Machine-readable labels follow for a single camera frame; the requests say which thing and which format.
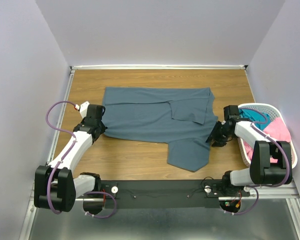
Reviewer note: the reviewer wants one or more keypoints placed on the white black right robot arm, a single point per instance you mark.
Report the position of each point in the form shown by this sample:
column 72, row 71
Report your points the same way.
column 271, row 164

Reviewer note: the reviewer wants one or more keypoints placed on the teal t-shirt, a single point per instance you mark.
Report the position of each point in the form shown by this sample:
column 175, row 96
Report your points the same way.
column 255, row 116

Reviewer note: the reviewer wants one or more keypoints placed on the grey-blue t-shirt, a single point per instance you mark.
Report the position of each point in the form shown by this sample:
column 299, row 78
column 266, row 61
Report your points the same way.
column 182, row 118

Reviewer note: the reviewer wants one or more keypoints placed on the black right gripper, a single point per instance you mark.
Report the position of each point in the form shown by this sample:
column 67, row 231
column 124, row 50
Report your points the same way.
column 219, row 142

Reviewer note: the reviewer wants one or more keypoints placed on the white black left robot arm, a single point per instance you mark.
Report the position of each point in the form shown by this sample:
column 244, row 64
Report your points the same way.
column 55, row 188

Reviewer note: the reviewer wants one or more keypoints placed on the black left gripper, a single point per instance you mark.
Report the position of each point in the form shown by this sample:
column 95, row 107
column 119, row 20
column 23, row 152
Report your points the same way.
column 103, row 127

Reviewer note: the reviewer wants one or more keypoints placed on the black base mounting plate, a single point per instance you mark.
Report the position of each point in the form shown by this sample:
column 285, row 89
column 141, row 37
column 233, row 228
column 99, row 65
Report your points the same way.
column 163, row 194

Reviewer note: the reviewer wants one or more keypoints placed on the pink t-shirt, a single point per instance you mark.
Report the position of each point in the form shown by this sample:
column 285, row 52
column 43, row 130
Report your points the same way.
column 275, row 129

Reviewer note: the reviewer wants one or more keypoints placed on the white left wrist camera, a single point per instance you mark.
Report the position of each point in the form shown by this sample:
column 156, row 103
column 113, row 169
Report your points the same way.
column 82, row 108

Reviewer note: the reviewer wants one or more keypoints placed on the aluminium front rail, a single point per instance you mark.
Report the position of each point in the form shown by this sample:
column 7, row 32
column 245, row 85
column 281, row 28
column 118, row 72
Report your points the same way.
column 286, row 191

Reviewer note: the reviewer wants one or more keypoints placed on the white plastic laundry basket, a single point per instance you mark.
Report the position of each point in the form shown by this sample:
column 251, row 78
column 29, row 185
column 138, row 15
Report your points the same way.
column 272, row 112

